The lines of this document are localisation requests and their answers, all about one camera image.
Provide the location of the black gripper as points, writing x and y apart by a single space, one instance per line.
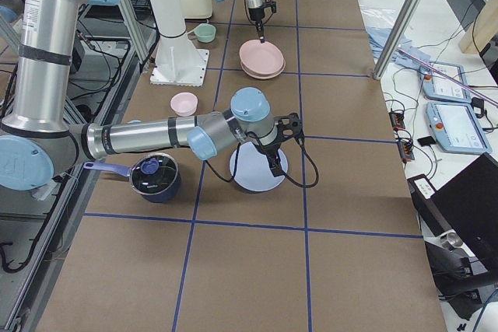
255 15
268 148

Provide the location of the blue plate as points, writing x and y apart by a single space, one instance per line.
252 171

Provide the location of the pink plate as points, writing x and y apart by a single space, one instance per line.
261 57

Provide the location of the cream plate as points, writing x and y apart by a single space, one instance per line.
266 76

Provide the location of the green cup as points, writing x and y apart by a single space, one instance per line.
204 33

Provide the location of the pink bowl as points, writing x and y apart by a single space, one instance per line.
184 104

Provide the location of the dark blue pot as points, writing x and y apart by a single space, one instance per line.
156 177

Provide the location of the light blue cloth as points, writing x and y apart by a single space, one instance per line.
378 38

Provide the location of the lower teach pendant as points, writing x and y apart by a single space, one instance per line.
456 128

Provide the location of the teach pendant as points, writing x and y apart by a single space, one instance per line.
436 87
456 128

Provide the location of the upper teach pendant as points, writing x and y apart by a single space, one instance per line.
436 87

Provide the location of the black laptop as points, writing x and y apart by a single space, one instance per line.
467 204

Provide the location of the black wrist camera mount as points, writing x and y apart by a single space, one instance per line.
289 127

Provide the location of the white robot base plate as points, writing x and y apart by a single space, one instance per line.
176 68

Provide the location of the aluminium frame post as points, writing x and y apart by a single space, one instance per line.
405 15

